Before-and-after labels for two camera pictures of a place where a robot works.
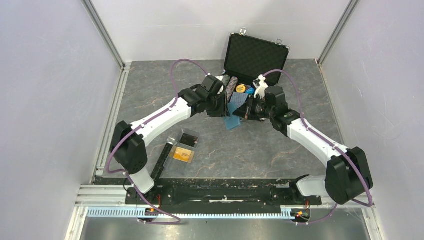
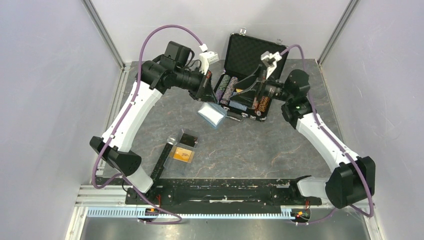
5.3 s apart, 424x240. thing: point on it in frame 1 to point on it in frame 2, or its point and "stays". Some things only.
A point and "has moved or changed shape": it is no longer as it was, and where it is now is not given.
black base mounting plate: x=213 y=193 stays
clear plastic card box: x=181 y=153 stays
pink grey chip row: x=231 y=87 stays
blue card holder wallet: x=232 y=121 has moved or changed shape
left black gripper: x=223 y=111 to x=204 y=93
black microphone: x=162 y=159 stays
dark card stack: x=188 y=140 stays
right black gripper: x=246 y=111 to x=247 y=86
